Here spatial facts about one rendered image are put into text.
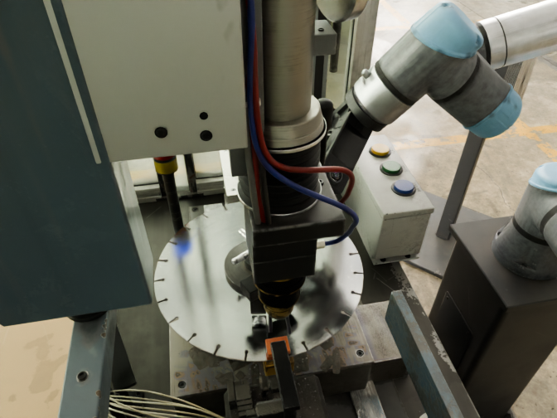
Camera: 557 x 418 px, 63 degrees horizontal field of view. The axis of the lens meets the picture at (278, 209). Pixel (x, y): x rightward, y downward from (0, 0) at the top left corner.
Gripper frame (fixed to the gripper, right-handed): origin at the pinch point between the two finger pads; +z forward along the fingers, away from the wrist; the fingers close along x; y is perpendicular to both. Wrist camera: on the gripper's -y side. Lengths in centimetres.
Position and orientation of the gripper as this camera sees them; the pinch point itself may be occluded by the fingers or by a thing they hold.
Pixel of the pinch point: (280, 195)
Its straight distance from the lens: 73.0
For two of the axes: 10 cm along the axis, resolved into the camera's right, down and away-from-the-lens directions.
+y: 1.2, -6.8, 7.3
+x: -7.9, -5.1, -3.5
